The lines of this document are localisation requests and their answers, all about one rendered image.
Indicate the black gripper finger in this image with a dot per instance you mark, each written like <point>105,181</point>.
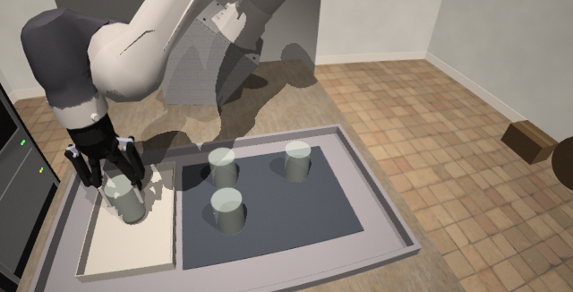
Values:
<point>123,164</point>
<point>88,178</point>

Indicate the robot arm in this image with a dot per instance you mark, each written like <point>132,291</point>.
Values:
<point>127,64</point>

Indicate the clear glass cylinder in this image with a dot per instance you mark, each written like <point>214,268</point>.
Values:
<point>223,168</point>
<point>124,199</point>
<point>227,205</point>
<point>297,159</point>

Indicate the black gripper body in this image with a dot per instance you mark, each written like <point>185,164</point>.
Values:
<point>102,133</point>

